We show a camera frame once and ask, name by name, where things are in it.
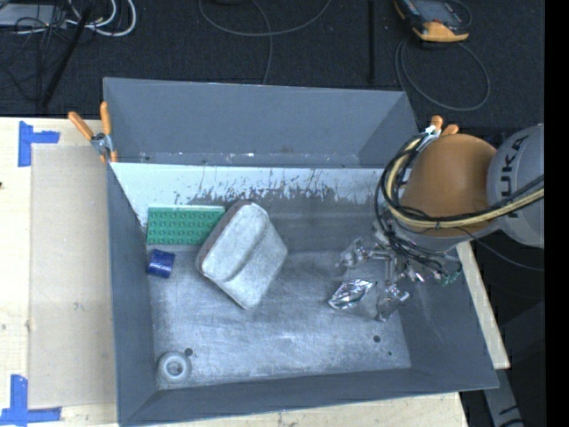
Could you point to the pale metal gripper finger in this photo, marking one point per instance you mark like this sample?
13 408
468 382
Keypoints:
389 300
355 252

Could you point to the crumpled silver foil wrapper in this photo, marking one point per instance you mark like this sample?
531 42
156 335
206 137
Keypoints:
351 294

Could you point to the grey metal bin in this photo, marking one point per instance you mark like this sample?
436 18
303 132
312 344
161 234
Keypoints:
284 340

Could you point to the green studded flat block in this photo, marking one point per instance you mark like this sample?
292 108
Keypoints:
182 226

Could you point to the small blue cylinder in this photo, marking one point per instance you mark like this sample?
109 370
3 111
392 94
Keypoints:
160 263

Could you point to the pale wood board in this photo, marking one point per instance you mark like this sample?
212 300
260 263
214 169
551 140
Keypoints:
66 283

